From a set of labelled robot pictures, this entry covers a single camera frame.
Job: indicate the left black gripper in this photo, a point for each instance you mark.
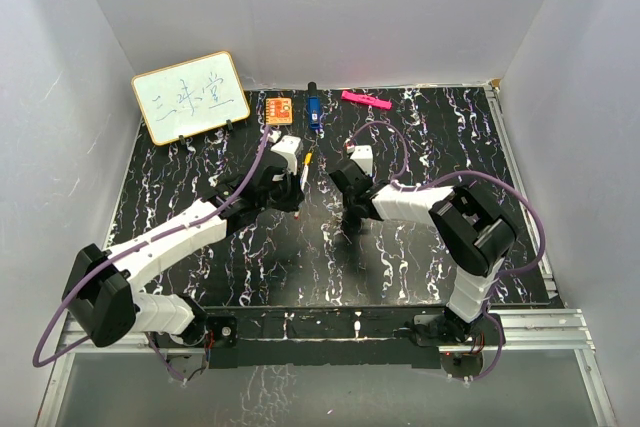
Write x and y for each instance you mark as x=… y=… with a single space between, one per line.
x=296 y=195

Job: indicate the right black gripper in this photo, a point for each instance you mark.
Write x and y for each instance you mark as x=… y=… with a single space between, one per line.
x=346 y=204

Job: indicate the white pen red tip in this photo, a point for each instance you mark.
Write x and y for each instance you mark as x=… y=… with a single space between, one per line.
x=303 y=180

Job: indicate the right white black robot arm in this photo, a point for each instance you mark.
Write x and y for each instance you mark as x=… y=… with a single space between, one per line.
x=475 y=229

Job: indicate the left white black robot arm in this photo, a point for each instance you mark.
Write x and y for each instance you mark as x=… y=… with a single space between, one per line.
x=106 y=288

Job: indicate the orange mini notebook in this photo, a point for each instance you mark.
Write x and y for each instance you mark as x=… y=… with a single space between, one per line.
x=279 y=111

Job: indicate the pink plastic clip bar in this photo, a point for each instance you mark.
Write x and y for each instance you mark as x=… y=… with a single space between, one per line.
x=366 y=100

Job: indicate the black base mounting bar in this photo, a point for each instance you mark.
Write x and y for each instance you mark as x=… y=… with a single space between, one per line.
x=338 y=336

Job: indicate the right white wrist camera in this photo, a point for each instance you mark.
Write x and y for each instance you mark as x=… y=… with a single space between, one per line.
x=362 y=155

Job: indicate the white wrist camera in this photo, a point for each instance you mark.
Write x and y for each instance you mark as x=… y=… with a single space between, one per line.
x=289 y=147
x=362 y=155

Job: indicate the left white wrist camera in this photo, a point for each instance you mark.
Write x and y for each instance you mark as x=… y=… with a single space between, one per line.
x=289 y=147

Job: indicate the small whiteboard with wooden frame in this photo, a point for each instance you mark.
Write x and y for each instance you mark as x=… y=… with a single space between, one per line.
x=190 y=98

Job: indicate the aluminium frame rail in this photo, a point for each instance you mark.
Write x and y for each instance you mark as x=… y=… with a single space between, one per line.
x=524 y=330

